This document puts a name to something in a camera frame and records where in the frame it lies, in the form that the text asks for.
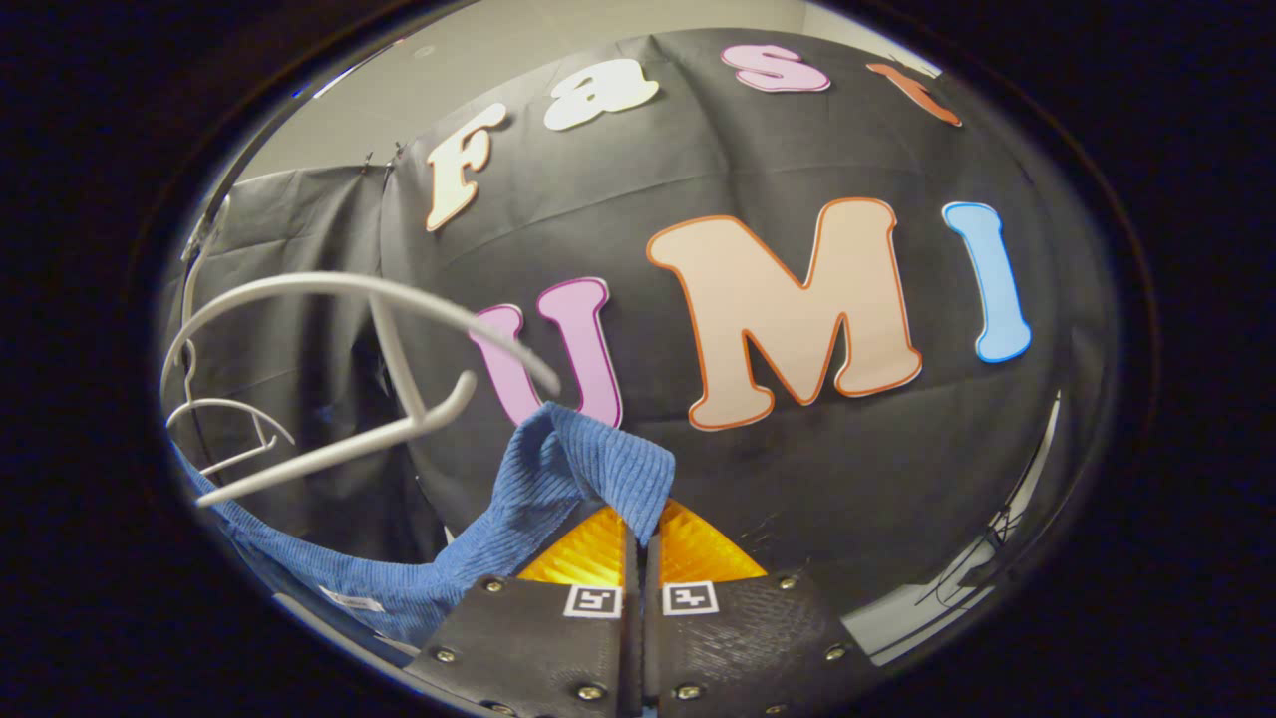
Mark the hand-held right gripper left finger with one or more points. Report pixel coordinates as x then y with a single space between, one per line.
538 638

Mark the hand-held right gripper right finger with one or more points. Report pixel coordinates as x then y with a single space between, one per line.
748 638

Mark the black backdrop cloth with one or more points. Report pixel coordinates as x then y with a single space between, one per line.
797 499

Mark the white clothes hanger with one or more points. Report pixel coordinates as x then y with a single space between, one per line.
329 282
229 403

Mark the blue button shirt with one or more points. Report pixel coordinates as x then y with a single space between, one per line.
558 469

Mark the black backdrop clip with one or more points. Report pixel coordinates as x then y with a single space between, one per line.
397 155

